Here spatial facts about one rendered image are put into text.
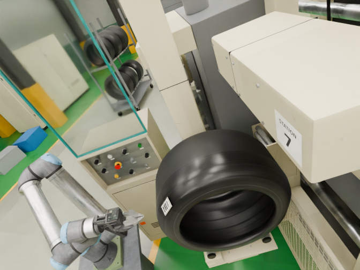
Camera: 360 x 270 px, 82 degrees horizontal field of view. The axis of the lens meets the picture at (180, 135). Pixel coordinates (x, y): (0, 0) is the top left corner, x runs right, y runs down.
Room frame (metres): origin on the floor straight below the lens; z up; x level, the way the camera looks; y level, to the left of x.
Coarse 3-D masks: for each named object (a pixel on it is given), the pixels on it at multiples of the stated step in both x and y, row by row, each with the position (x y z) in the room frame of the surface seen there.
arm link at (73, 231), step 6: (72, 222) 0.68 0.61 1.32; (78, 222) 0.67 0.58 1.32; (66, 228) 0.66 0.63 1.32; (72, 228) 0.65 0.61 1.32; (78, 228) 0.64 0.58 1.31; (60, 234) 0.65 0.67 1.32; (66, 234) 0.64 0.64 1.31; (72, 234) 0.63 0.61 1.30; (78, 234) 0.63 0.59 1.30; (84, 234) 0.62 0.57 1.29; (66, 240) 0.63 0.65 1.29; (72, 240) 0.63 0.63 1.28; (78, 240) 0.62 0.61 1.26; (84, 240) 0.65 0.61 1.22
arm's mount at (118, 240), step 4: (112, 240) 1.02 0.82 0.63; (116, 240) 1.01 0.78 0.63; (120, 240) 0.99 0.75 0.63; (116, 244) 0.97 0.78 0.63; (120, 244) 0.96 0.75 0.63; (120, 248) 0.93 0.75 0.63; (120, 252) 0.90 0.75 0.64; (116, 256) 0.88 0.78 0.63; (120, 256) 0.87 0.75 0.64; (116, 260) 0.85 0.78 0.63; (120, 260) 0.84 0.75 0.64; (112, 264) 0.84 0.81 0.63; (116, 264) 0.83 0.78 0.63; (120, 264) 0.81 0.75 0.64; (96, 268) 0.87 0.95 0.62; (108, 268) 0.82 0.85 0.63; (112, 268) 0.81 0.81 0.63; (116, 268) 0.81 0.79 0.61
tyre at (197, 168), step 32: (192, 160) 0.57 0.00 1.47; (224, 160) 0.51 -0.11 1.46; (256, 160) 0.50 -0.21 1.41; (160, 192) 0.57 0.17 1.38; (192, 192) 0.48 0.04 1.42; (224, 192) 0.74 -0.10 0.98; (256, 192) 0.66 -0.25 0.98; (288, 192) 0.45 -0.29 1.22; (160, 224) 0.53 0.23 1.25; (192, 224) 0.64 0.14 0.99; (224, 224) 0.61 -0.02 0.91; (256, 224) 0.52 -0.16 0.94
